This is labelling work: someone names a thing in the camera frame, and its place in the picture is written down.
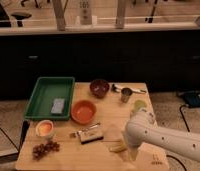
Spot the metal measuring cup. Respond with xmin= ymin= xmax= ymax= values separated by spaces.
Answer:
xmin=121 ymin=88 xmax=132 ymax=103

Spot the white cup orange inside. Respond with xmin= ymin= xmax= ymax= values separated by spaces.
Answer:
xmin=35 ymin=120 xmax=54 ymax=139

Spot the white remote control device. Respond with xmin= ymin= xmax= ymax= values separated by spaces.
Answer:
xmin=79 ymin=0 xmax=92 ymax=25

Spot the black power cable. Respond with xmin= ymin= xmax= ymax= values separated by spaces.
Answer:
xmin=166 ymin=104 xmax=193 ymax=171

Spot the green plastic tray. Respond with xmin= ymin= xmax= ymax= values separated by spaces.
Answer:
xmin=24 ymin=77 xmax=75 ymax=121

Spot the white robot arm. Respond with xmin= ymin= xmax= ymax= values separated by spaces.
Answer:
xmin=124 ymin=108 xmax=200 ymax=162

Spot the red bowl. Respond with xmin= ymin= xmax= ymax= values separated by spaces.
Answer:
xmin=71 ymin=100 xmax=97 ymax=125

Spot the grey blue sponge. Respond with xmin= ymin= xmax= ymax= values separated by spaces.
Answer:
xmin=51 ymin=98 xmax=65 ymax=115

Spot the dark blue floor device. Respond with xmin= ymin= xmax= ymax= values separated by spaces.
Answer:
xmin=177 ymin=91 xmax=200 ymax=108

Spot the bunch of dark grapes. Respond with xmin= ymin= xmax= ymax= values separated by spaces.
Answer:
xmin=32 ymin=141 xmax=60 ymax=160

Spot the dark maroon bowl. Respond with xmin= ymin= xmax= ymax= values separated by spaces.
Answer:
xmin=89 ymin=79 xmax=110 ymax=98

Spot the yellow banana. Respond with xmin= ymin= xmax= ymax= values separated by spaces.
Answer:
xmin=109 ymin=141 xmax=127 ymax=153

